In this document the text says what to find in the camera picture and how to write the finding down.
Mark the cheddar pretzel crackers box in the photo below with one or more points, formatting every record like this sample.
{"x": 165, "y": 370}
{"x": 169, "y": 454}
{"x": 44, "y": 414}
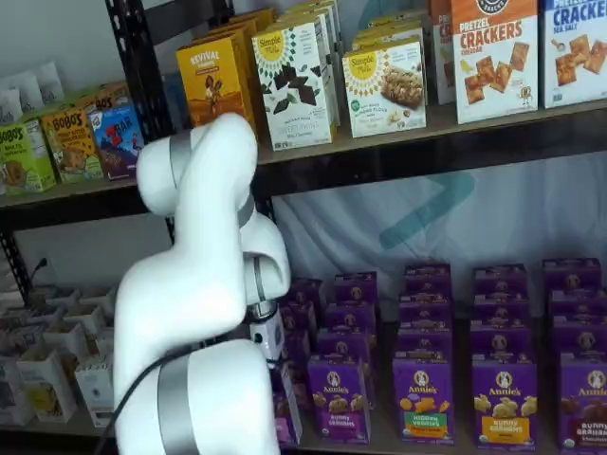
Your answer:
{"x": 495, "y": 71}

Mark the white backdrop sheet teal logo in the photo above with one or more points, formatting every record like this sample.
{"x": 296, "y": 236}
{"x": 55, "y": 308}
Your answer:
{"x": 332, "y": 227}

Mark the purple Annie's snack box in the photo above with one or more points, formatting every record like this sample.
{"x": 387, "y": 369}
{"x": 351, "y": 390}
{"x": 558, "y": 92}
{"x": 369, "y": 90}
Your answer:
{"x": 500, "y": 342}
{"x": 301, "y": 315}
{"x": 299, "y": 348}
{"x": 351, "y": 315}
{"x": 355, "y": 286}
{"x": 581, "y": 336}
{"x": 424, "y": 342}
{"x": 308, "y": 290}
{"x": 427, "y": 279}
{"x": 343, "y": 343}
{"x": 500, "y": 279}
{"x": 500, "y": 310}
{"x": 571, "y": 275}
{"x": 576, "y": 303}
{"x": 425, "y": 310}

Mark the blue Zbar box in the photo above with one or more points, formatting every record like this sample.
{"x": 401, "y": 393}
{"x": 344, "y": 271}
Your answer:
{"x": 114, "y": 142}

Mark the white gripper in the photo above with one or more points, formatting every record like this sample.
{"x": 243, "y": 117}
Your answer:
{"x": 268, "y": 337}

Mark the purple Annie's box pink patch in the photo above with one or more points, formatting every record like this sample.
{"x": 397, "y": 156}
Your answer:
{"x": 287, "y": 417}

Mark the Simple Mills chocolate thins box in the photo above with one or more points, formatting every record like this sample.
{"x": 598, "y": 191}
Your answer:
{"x": 291, "y": 95}
{"x": 335, "y": 85}
{"x": 327, "y": 5}

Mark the purple Annie's box violet patch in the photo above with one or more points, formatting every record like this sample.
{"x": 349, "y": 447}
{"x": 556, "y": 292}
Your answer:
{"x": 339, "y": 403}

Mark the red pretzel crackers box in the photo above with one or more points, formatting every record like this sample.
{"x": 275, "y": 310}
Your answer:
{"x": 441, "y": 57}

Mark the purple Annie's chocolate bunny box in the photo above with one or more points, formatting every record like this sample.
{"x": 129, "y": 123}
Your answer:
{"x": 585, "y": 403}

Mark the blue pretzel crackers box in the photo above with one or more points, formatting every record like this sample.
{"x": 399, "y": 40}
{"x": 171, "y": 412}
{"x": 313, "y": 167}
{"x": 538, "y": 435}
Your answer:
{"x": 576, "y": 57}

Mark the white patterned pantry box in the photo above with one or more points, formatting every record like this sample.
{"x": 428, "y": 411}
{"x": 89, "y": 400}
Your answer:
{"x": 85, "y": 316}
{"x": 14, "y": 393}
{"x": 103, "y": 337}
{"x": 95, "y": 379}
{"x": 61, "y": 296}
{"x": 68, "y": 339}
{"x": 26, "y": 339}
{"x": 45, "y": 315}
{"x": 98, "y": 296}
{"x": 47, "y": 384}

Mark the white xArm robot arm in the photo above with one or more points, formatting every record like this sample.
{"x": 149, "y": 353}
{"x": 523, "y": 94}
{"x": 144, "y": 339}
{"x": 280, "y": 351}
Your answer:
{"x": 189, "y": 284}

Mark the orange Revival snack box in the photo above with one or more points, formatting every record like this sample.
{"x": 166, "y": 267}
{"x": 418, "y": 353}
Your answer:
{"x": 245, "y": 52}
{"x": 261, "y": 20}
{"x": 208, "y": 80}

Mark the yellow Bobo's box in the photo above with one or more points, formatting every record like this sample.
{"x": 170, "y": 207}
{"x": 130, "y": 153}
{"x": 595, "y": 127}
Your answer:
{"x": 106, "y": 99}
{"x": 71, "y": 147}

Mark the Simple Mills yellow bars box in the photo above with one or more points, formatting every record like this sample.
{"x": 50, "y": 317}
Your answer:
{"x": 398, "y": 21}
{"x": 384, "y": 95}
{"x": 386, "y": 35}

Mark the white pouch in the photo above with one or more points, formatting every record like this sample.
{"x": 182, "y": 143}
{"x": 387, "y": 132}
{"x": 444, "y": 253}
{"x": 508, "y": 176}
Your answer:
{"x": 47, "y": 80}
{"x": 26, "y": 90}
{"x": 9, "y": 106}

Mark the purple Annie's box yellow patch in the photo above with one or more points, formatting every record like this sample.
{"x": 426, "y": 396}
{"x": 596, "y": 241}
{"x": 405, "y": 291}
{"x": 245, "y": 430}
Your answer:
{"x": 505, "y": 403}

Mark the black power plug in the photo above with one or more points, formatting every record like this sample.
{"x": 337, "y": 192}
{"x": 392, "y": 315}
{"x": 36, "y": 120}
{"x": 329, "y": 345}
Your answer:
{"x": 42, "y": 263}

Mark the purple Annie's box green patch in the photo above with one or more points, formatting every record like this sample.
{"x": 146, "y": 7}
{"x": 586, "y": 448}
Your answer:
{"x": 422, "y": 403}

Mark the black metal shelving unit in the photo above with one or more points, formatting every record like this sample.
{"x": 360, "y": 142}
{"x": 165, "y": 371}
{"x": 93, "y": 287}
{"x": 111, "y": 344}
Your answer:
{"x": 427, "y": 163}
{"x": 71, "y": 208}

